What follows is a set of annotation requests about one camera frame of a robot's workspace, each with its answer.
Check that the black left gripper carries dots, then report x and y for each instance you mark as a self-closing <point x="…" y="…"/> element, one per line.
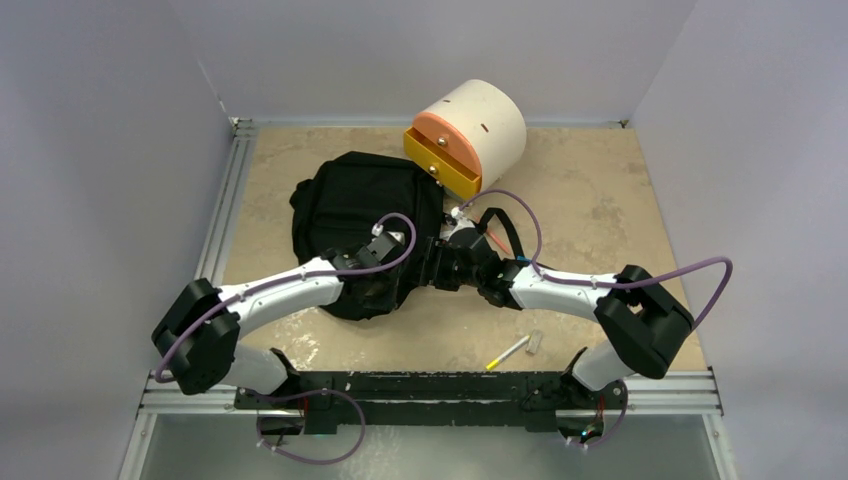
<point x="386" y="301"/>

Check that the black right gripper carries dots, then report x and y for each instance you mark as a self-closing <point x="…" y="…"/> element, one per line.
<point x="436" y="253"/>

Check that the black student backpack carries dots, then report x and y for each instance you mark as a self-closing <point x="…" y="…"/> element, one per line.
<point x="339" y="206"/>

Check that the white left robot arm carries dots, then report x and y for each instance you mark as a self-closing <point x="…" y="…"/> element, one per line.
<point x="200" y="336"/>

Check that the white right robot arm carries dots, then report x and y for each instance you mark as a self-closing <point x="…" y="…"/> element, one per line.
<point x="645" y="325"/>

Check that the orange pen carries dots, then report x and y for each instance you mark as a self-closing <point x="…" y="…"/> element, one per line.
<point x="499" y="243"/>

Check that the yellow white marker pen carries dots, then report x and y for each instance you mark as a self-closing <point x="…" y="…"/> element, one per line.
<point x="507" y="353"/>

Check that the grey marker cap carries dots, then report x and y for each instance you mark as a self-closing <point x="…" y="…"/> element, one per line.
<point x="534" y="341"/>

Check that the cream cylindrical drawer box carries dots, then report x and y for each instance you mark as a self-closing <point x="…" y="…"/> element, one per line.
<point x="478" y="125"/>

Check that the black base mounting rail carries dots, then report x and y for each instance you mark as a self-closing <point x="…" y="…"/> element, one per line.
<point x="538" y="401"/>

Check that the aluminium table frame rail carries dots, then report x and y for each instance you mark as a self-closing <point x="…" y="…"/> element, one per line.
<point x="211" y="265"/>

